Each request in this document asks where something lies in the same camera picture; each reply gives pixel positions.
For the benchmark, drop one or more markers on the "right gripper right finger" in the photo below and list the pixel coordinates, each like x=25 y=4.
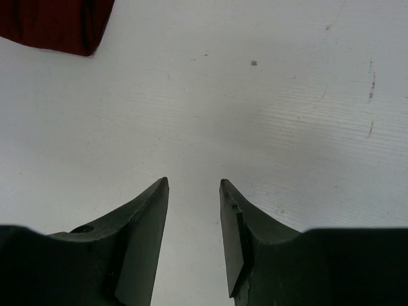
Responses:
x=269 y=263

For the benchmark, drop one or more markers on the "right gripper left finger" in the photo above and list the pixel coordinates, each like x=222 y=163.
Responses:
x=111 y=260

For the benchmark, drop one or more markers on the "dark red t-shirt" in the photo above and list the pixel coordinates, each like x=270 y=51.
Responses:
x=73 y=27

